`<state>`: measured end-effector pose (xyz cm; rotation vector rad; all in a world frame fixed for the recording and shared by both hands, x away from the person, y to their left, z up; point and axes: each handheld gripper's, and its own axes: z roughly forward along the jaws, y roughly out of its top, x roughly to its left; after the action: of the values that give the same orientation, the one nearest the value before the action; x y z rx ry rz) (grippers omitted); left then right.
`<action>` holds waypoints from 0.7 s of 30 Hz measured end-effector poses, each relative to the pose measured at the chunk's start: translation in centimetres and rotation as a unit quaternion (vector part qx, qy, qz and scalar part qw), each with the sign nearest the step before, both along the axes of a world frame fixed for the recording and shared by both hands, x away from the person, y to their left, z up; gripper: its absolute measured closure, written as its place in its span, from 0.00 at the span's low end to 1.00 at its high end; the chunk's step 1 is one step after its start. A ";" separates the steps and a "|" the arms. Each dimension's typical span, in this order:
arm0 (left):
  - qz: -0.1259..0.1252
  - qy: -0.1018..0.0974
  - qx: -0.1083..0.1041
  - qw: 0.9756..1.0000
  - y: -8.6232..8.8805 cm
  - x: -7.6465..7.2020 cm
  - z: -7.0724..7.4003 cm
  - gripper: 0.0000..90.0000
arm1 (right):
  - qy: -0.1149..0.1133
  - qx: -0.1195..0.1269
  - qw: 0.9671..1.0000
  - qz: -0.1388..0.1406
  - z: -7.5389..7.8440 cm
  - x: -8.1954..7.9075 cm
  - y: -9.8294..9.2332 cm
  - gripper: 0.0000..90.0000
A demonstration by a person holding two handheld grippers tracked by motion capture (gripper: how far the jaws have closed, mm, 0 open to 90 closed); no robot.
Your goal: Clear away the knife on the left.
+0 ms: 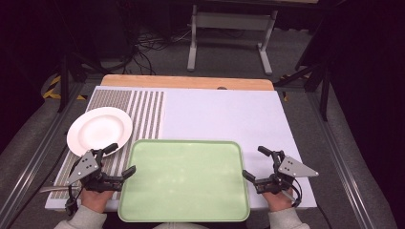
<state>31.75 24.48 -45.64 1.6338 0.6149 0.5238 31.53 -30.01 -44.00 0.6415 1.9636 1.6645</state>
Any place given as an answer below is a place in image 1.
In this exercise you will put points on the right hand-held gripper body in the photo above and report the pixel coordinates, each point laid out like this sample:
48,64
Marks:
291,168

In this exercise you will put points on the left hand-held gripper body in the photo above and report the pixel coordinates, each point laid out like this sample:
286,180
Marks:
85,167

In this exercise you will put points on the person's left hand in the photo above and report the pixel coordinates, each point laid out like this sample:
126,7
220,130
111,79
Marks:
95,199

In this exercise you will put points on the person's right hand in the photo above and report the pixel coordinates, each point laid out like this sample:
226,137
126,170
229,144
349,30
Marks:
277,201

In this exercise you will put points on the white round plate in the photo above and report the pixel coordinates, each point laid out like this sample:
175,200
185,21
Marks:
99,130

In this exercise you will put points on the silver metal strip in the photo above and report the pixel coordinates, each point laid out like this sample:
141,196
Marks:
54,189

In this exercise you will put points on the grey striped placemat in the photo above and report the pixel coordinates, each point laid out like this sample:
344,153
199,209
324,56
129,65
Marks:
144,111

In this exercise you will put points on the green plastic tray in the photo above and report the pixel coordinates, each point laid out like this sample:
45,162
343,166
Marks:
183,179

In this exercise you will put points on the white table board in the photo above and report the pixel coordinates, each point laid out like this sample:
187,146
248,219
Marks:
223,114

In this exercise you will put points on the yellow black hazard tape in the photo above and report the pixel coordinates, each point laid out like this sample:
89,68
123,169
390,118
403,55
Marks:
54,87
286,79

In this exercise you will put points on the person's torso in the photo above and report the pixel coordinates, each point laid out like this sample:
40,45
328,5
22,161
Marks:
180,226

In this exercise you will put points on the black tripod stand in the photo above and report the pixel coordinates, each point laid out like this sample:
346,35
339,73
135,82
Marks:
321,79
68,73

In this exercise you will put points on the wooden table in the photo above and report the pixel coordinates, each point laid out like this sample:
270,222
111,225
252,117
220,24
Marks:
184,82

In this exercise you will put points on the aluminium floor rail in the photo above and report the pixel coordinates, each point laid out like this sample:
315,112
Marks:
35,159
340,165

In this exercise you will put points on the white metal desk frame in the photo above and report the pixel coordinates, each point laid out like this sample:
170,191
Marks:
232,22

